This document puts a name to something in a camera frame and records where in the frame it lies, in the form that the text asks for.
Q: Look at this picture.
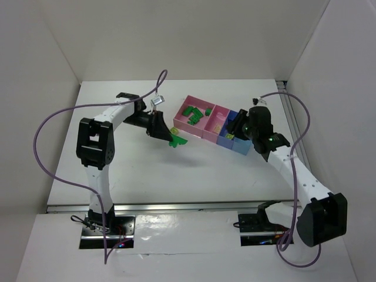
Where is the green stepped lego assembly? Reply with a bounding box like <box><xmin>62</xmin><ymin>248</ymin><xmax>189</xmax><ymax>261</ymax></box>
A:
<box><xmin>189</xmin><ymin>115</ymin><xmax>200</xmax><ymax>123</ymax></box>

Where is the green 2x4 lego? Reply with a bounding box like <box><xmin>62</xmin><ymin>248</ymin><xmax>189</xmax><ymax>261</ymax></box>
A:
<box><xmin>192</xmin><ymin>108</ymin><xmax>204</xmax><ymax>118</ymax></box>

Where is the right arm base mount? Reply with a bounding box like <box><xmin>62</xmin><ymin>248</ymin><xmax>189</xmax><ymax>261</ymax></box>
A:
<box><xmin>233</xmin><ymin>200</ymin><xmax>289</xmax><ymax>247</ymax></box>

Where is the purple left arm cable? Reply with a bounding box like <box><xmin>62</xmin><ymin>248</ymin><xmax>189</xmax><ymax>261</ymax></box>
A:
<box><xmin>33</xmin><ymin>69</ymin><xmax>168</xmax><ymax>264</ymax></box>

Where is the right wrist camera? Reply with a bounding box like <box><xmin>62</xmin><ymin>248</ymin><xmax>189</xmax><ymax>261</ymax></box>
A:
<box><xmin>252</xmin><ymin>98</ymin><xmax>267</xmax><ymax>106</ymax></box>

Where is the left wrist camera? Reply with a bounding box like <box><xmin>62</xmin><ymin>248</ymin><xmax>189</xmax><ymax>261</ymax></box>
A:
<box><xmin>150</xmin><ymin>95</ymin><xmax>165</xmax><ymax>107</ymax></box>

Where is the aluminium front rail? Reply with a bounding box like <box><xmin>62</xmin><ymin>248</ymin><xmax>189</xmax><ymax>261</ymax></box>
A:
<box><xmin>46</xmin><ymin>200</ymin><xmax>300</xmax><ymax>213</ymax></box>

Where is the green sloped lego piece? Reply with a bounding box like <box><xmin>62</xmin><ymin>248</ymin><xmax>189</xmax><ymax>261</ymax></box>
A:
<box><xmin>182</xmin><ymin>106</ymin><xmax>194</xmax><ymax>117</ymax></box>

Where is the light blue container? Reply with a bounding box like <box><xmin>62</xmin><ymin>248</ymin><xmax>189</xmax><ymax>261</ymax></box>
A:
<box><xmin>232</xmin><ymin>137</ymin><xmax>251</xmax><ymax>156</ymax></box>

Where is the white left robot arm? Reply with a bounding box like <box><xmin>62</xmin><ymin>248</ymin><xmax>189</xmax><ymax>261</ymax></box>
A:
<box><xmin>76</xmin><ymin>92</ymin><xmax>173</xmax><ymax>229</ymax></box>

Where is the purple blue container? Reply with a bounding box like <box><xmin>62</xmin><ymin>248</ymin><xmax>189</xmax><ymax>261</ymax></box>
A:
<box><xmin>216</xmin><ymin>110</ymin><xmax>238</xmax><ymax>150</ymax></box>

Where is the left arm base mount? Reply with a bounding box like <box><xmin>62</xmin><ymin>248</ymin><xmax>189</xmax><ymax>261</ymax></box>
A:
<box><xmin>70</xmin><ymin>215</ymin><xmax>136</xmax><ymax>250</ymax></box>

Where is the large pink container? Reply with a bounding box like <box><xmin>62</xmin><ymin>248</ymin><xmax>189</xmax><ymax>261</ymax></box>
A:
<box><xmin>173</xmin><ymin>95</ymin><xmax>214</xmax><ymax>137</ymax></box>

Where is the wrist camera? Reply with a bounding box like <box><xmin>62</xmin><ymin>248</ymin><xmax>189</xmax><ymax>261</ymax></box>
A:
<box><xmin>252</xmin><ymin>98</ymin><xmax>267</xmax><ymax>106</ymax></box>
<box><xmin>150</xmin><ymin>95</ymin><xmax>165</xmax><ymax>107</ymax></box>

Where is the aluminium side rail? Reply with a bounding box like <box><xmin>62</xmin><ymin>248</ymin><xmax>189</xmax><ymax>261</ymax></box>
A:
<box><xmin>276</xmin><ymin>80</ymin><xmax>310</xmax><ymax>169</ymax></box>

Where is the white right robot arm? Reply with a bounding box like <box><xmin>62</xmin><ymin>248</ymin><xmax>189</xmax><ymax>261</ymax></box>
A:
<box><xmin>226</xmin><ymin>106</ymin><xmax>348</xmax><ymax>247</ymax></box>

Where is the green 2x2 lego cube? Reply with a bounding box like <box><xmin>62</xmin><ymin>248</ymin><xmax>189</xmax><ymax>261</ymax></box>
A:
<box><xmin>205</xmin><ymin>108</ymin><xmax>212</xmax><ymax>116</ymax></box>

